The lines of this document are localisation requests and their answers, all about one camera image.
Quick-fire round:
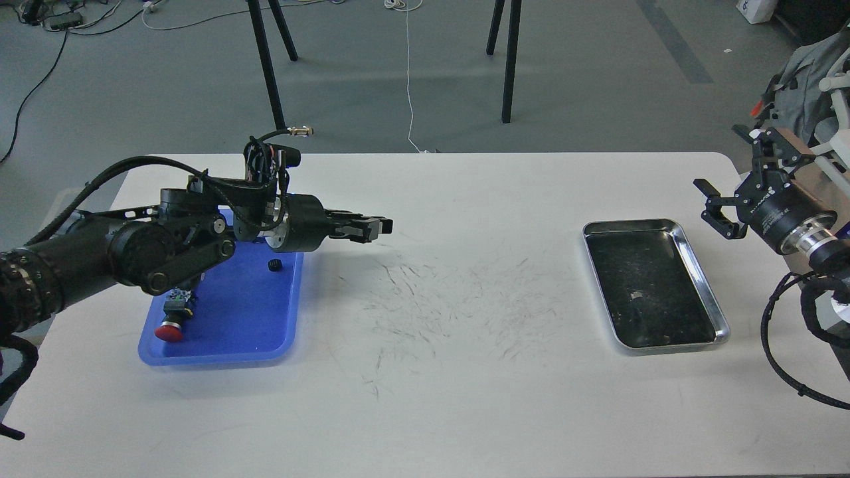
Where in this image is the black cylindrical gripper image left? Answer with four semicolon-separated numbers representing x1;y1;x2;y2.
268;195;394;253

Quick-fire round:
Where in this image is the blue plastic tray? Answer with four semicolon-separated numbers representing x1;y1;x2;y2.
137;239;303;366

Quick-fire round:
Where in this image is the red push button switch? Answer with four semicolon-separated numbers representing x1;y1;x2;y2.
154;288;197;344

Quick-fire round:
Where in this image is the black tripod leg left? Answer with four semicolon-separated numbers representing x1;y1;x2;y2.
246;1;299;129

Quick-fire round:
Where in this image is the black tripod leg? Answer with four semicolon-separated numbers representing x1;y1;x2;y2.
485;1;523;124
246;1;299;129

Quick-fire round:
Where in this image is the grey backpack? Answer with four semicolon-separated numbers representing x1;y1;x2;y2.
752;25;849;146

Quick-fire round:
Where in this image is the white cable on floor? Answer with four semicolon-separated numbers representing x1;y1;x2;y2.
383;0;432;154

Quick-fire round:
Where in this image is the black robot arm image left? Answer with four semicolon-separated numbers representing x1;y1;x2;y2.
1;127;394;403

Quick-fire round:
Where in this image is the black tripod leg right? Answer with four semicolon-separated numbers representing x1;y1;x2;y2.
485;1;523;124

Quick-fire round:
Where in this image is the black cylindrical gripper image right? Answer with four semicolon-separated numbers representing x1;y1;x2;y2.
693;124;837;255

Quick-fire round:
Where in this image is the white box on floor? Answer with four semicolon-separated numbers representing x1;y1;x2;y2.
736;0;778;25

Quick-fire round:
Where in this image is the silver metal tray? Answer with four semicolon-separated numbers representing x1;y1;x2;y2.
582;218;730;356

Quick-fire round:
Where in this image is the black cable on floor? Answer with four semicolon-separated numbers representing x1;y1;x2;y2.
0;0;143;165

